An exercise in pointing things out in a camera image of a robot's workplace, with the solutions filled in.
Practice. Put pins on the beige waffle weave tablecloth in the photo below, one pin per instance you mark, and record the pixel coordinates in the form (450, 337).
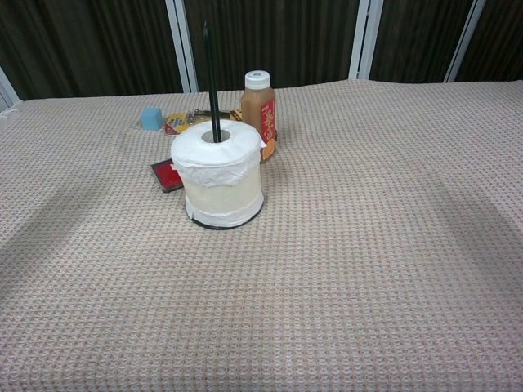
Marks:
(327, 265)

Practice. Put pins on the yellow blister pack card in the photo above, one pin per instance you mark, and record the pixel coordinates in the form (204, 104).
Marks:
(177, 121)

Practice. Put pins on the red yellow small box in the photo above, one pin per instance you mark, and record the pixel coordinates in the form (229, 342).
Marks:
(236, 115)

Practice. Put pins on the small blue cube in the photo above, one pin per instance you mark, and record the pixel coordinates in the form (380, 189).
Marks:
(149, 119)

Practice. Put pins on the white metal frame post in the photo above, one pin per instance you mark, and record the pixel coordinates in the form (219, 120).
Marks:
(7, 90)
(365, 38)
(464, 41)
(182, 45)

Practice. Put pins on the brown juice bottle white cap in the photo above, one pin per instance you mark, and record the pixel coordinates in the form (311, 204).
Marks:
(261, 110)

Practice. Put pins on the white paper towel roll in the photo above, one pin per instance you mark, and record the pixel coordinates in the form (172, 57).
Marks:
(220, 179)

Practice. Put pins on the red ink stamp pad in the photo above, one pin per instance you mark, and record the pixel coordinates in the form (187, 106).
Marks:
(165, 175)

